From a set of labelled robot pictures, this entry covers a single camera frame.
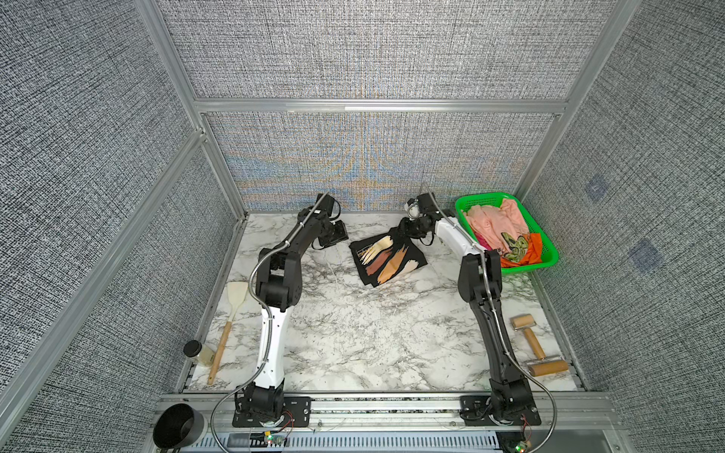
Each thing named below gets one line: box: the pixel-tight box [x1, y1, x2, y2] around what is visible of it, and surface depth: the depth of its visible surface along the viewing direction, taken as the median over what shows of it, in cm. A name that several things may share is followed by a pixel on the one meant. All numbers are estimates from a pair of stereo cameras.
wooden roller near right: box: [509, 313, 546, 361], surface depth 89 cm
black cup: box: [151, 402, 206, 450], surface depth 66 cm
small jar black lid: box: [183, 339, 217, 367], surface depth 78 cm
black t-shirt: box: [349, 228, 428, 288], surface depth 103 cm
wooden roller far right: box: [527, 359, 569, 377], surface depth 81 cm
